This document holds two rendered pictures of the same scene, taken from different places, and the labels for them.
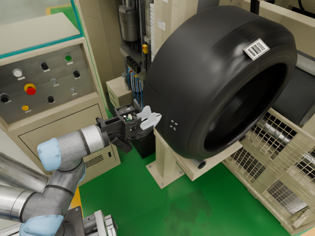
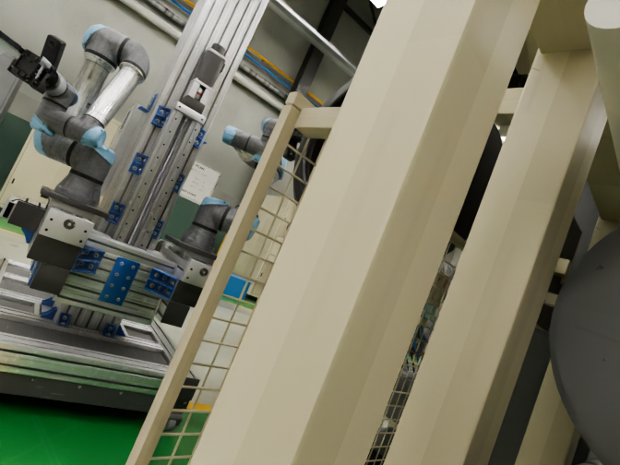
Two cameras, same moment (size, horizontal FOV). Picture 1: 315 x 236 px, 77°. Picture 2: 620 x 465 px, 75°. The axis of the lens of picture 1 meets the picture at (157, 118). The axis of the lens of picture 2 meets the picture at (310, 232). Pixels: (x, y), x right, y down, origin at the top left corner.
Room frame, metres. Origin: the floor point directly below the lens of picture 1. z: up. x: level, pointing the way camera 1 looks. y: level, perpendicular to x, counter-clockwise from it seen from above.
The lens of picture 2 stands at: (0.27, -1.38, 0.79)
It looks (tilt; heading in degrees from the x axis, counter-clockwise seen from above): 6 degrees up; 79
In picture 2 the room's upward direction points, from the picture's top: 23 degrees clockwise
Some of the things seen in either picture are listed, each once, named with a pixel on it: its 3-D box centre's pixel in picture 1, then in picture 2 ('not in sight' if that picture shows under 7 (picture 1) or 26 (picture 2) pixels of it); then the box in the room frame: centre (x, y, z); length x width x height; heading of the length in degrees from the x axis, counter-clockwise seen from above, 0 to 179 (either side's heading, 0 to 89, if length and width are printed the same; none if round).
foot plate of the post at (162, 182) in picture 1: (165, 169); not in sight; (0.87, -0.07, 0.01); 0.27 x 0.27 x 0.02; 33
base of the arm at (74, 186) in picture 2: not in sight; (81, 187); (-0.28, 0.25, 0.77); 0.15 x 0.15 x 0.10
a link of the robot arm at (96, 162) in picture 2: not in sight; (93, 158); (-0.29, 0.25, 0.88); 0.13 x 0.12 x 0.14; 177
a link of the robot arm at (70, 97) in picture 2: not in sight; (61, 91); (-0.42, 0.11, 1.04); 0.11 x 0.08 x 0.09; 87
